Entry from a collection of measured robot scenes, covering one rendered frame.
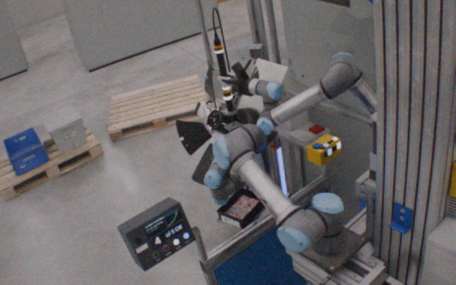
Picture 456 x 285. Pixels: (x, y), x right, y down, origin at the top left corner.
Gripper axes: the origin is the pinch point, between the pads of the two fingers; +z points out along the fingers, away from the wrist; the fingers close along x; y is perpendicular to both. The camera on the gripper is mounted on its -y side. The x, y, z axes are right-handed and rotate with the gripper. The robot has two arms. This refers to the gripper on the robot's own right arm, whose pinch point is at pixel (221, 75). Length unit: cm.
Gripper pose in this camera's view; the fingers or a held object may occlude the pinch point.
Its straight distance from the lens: 220.1
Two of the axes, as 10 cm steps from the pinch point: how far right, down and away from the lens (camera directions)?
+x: 6.5, -4.7, 5.9
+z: -7.4, -2.4, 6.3
